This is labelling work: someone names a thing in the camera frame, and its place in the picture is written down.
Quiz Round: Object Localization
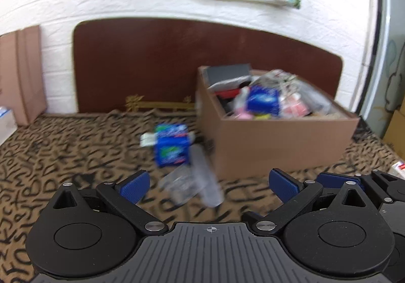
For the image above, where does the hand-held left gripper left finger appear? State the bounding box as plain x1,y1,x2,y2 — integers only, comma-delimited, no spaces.
47,170,169,237

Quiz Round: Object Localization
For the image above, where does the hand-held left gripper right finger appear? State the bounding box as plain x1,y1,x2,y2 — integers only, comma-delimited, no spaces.
242,168,378,237

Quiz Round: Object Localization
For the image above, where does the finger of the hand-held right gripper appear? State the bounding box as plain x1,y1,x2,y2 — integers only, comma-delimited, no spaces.
316,171,394,205

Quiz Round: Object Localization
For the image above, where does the brown cardboard box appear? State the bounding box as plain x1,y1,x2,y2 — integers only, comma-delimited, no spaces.
195,64,360,180

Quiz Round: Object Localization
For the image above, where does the clear plastic small box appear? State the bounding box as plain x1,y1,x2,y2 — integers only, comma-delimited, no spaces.
158,164,203,207

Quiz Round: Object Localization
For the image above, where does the clear long plastic case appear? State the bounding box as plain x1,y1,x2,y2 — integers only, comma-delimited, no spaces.
190,144,225,208

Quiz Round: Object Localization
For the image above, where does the black product box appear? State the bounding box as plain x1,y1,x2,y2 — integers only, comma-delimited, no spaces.
202,64,253,89

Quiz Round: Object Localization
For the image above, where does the green white small packet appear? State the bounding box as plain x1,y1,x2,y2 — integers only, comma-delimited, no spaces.
140,132,159,147

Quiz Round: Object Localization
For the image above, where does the white red small box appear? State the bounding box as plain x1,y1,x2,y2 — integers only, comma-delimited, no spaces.
390,161,405,180

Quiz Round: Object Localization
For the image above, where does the blue tissue packet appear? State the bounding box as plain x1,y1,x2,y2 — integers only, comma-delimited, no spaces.
153,123,194,168

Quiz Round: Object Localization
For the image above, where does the letter printed brown mat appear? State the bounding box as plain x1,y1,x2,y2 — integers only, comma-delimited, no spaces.
0,109,405,283

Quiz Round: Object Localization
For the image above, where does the cardboard carton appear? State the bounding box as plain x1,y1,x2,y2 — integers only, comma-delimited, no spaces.
382,108,405,159

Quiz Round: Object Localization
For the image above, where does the pink plush toy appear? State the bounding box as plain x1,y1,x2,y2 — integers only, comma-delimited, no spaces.
234,93,254,120

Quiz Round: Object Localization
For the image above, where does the blue small box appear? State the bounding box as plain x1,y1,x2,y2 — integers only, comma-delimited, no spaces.
246,85,281,117

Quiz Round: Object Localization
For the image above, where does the clear plastic bag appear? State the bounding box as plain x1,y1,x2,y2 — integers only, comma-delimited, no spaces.
253,69,332,116

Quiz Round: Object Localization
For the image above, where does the red flat item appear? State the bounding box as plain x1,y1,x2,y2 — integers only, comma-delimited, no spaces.
214,88,241,100

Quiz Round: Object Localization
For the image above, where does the brown wooden board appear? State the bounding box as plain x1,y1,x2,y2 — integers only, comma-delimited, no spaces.
73,17,344,113

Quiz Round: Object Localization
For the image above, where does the blue pink tissue pack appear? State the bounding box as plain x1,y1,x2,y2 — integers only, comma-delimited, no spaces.
0,107,18,145

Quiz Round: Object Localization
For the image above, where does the grey metal door frame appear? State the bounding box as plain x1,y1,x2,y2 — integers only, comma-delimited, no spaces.
357,0,396,117

